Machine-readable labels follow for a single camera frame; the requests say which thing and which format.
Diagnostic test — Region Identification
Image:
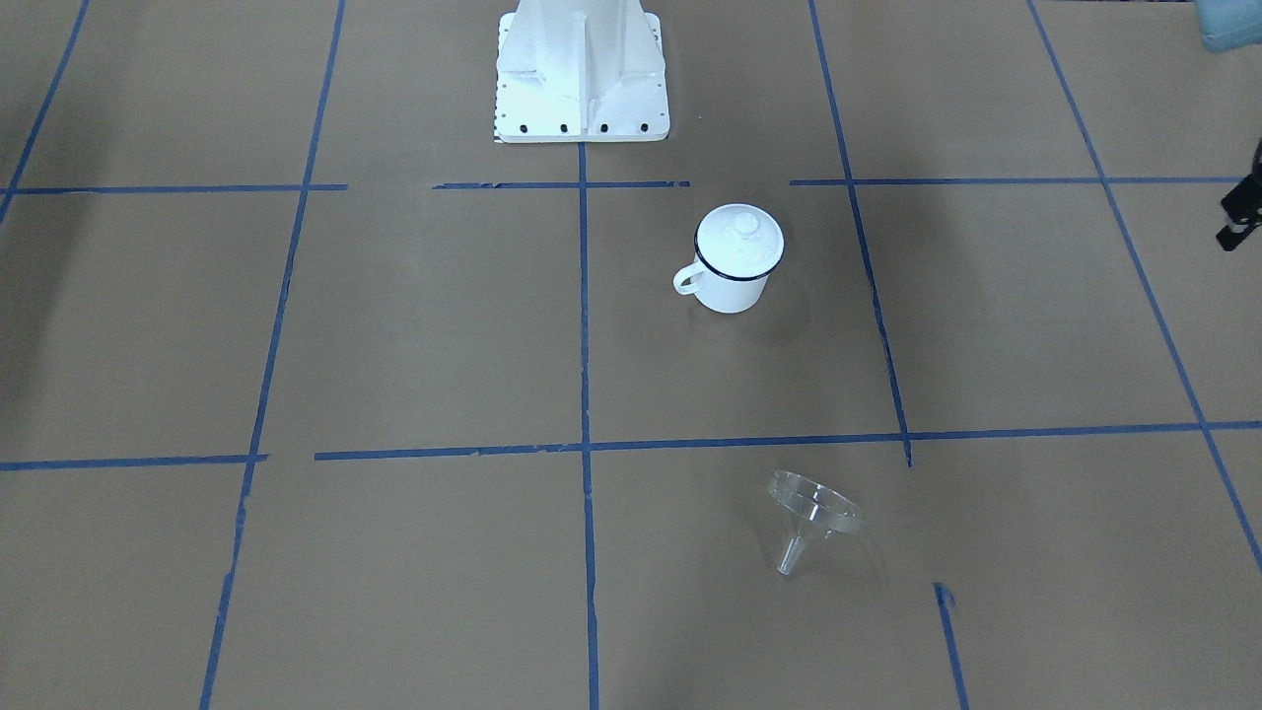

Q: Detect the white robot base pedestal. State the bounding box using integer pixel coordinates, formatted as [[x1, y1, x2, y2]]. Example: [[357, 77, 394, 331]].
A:
[[493, 1, 671, 144]]

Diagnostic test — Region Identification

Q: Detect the white ceramic lid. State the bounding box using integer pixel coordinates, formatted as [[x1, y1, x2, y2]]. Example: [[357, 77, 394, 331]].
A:
[[694, 203, 785, 282]]

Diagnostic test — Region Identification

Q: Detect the clear glass funnel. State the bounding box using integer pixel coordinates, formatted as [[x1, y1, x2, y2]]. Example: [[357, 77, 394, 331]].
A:
[[767, 470, 864, 578]]

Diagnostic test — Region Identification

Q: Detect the white enamel mug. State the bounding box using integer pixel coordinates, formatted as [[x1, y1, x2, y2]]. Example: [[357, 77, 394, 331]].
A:
[[671, 253, 776, 315]]

